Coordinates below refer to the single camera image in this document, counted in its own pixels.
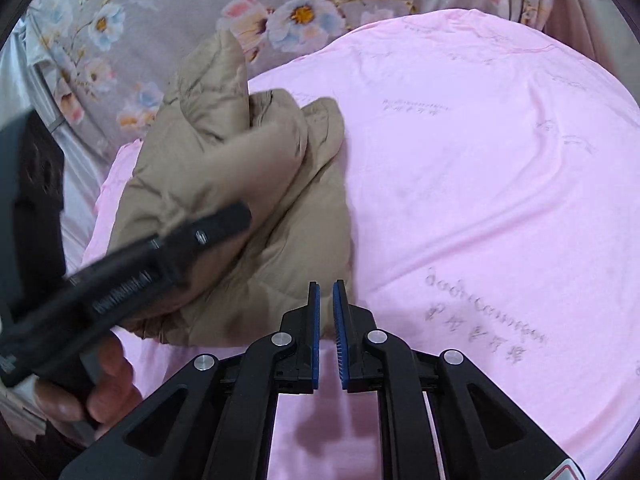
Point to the grey floral blanket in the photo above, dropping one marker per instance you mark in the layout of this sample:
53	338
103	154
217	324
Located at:
107	62

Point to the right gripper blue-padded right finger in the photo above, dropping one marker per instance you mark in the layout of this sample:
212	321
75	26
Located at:
357	341

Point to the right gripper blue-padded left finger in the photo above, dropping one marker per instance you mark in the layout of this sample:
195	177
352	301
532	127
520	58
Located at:
298	369

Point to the white satin bedding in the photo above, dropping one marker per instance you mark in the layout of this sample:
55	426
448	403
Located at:
54	158

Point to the tan puffer jacket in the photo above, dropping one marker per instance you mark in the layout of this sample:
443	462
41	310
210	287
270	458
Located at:
248	191

